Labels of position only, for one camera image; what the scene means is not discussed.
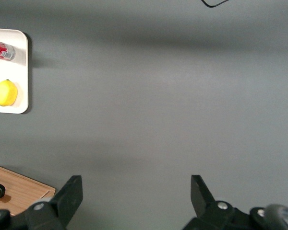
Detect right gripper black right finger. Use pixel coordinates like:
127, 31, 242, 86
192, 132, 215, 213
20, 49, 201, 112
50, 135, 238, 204
182, 175, 250, 230

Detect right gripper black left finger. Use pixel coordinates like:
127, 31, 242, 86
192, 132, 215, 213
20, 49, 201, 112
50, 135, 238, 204
25, 175, 84, 230

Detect beige plastic tray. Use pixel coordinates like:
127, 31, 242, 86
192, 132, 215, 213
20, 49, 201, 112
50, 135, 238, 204
0, 28, 29, 114

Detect wooden drawer cabinet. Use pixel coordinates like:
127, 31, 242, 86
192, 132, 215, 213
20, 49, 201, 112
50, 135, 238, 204
0, 162, 56, 216

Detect yellow lemon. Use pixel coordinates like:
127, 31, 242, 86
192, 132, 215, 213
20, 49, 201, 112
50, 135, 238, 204
0, 79, 19, 107

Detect red soda can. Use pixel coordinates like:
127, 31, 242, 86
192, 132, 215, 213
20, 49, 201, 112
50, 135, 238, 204
0, 38, 16, 62

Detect grey wrist hose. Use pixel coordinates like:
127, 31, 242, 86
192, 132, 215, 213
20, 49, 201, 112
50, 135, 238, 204
264, 203, 288, 230

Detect thin black table cable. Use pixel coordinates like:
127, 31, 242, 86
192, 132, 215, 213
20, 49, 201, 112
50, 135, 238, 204
201, 0, 231, 8

